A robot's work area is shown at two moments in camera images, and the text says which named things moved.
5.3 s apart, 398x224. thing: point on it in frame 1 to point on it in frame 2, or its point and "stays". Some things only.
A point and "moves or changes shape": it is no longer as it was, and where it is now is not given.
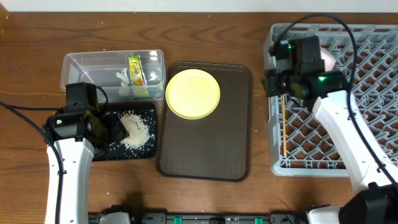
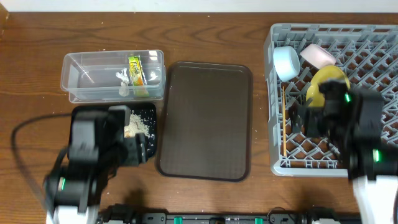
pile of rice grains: (138, 130) stays
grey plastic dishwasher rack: (299, 146) stays
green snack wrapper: (137, 76) stays
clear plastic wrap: (124, 90) stays
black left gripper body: (104, 130) to (132, 154)
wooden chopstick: (284, 124) stays
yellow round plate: (193, 94) moves or changes shape
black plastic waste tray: (117, 151) stays
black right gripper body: (280, 83) to (319, 127)
